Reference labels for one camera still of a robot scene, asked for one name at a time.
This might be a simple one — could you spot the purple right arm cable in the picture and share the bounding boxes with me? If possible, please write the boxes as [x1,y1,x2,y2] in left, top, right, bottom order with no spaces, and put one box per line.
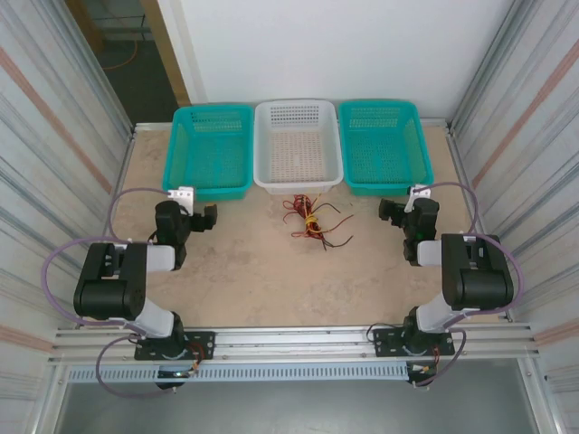
[413,182,526,390]

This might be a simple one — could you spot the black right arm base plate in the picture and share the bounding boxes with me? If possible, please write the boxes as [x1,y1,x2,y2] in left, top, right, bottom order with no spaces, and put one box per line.
[372,325,455,359]

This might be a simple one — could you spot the wooden furniture leg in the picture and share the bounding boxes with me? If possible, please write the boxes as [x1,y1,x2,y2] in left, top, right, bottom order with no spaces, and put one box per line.
[65,0,106,54]

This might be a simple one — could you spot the yellow cable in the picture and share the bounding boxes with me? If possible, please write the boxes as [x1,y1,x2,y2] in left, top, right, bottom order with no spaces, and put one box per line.
[298,216,329,236]
[301,192,323,227]

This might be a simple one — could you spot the white plastic basket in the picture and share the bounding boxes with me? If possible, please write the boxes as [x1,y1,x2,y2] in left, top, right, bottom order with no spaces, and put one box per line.
[252,98,344,195]

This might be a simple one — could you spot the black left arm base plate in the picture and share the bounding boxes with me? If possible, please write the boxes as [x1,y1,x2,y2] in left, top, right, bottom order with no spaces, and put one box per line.
[134,330,216,362]

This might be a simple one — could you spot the aluminium frame post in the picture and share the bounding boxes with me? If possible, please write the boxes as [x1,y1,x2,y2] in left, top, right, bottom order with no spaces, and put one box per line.
[518,356,566,434]
[33,364,69,434]

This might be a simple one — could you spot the grey slotted cable duct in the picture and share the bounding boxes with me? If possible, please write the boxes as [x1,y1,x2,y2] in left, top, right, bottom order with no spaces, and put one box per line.
[65,363,411,384]

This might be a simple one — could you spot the orange floor cable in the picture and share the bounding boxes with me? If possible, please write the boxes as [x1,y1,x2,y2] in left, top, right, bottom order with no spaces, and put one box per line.
[100,39,139,71]

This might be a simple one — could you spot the teal plastic basket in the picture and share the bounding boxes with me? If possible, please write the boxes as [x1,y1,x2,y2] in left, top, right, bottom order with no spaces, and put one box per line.
[161,104,254,203]
[337,99,436,198]

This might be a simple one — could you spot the wooden door frame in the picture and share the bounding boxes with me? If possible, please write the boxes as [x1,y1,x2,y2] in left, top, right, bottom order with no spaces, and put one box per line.
[138,0,192,108]

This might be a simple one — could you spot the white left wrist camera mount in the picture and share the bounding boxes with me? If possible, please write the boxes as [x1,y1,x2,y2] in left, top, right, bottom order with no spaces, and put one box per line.
[166,185,196,216]

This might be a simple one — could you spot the aluminium table edge rail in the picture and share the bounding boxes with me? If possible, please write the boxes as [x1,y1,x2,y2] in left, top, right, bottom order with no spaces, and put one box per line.
[81,127,138,329]
[445,121,515,323]

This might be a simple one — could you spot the long aluminium mounting rail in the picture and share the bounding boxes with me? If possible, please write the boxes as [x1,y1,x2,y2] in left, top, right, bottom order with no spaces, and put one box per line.
[52,321,542,368]

